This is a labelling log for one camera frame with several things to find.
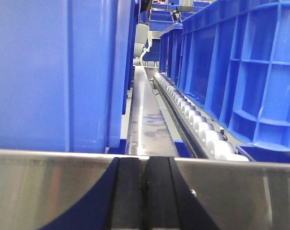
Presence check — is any white roller track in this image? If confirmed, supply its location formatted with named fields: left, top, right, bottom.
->
left=153, top=73, right=249, bottom=161

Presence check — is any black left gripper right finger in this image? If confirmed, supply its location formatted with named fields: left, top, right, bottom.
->
left=144, top=157, right=218, bottom=230

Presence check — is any steel lane divider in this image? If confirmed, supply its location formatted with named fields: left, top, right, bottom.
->
left=126, top=66, right=179, bottom=157

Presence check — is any blue bin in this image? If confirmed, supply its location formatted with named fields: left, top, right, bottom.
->
left=0, top=0, right=140, bottom=153
left=159, top=0, right=290, bottom=153

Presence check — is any blue bin lower level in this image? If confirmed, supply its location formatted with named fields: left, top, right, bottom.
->
left=236, top=145, right=290, bottom=163

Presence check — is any steel shelf front rail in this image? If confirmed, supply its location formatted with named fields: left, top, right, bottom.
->
left=0, top=149, right=290, bottom=230

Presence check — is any white office chair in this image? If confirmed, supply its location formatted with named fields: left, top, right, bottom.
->
left=133, top=23, right=153, bottom=66

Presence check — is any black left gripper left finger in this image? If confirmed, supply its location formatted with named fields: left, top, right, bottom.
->
left=43, top=158, right=142, bottom=230

